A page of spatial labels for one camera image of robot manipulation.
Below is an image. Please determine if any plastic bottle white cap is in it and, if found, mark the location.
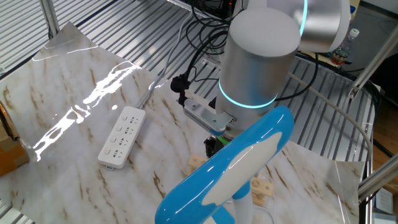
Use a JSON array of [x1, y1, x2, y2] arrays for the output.
[[329, 28, 360, 67]]

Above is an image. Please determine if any white power strip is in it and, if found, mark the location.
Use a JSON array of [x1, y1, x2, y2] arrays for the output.
[[98, 105, 147, 170]]

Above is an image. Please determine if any grey power strip cable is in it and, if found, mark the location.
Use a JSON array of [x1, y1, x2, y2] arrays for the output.
[[136, 11, 195, 110]]

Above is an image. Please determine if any cardboard box with orange tape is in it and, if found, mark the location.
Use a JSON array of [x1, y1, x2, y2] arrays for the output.
[[0, 101, 30, 177]]

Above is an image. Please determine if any grey corrugated hose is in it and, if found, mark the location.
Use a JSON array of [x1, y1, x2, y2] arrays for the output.
[[287, 71, 374, 162]]

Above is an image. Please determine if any blue and white desk lamp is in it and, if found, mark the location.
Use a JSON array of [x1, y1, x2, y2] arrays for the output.
[[154, 105, 295, 224]]

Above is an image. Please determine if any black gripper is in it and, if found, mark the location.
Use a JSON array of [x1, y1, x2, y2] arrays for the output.
[[203, 136, 225, 158]]

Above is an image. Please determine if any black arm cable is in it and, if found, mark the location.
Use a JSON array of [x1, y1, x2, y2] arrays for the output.
[[170, 27, 233, 107]]

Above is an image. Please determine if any aluminium frame post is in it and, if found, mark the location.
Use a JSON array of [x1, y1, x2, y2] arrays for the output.
[[357, 155, 398, 202], [39, 0, 60, 39], [348, 24, 398, 99]]

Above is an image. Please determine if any wooden test tube rack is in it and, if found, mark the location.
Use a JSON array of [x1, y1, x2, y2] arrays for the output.
[[186, 153, 275, 207]]

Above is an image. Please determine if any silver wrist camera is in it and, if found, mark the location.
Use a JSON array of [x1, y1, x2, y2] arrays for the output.
[[182, 98, 234, 136]]

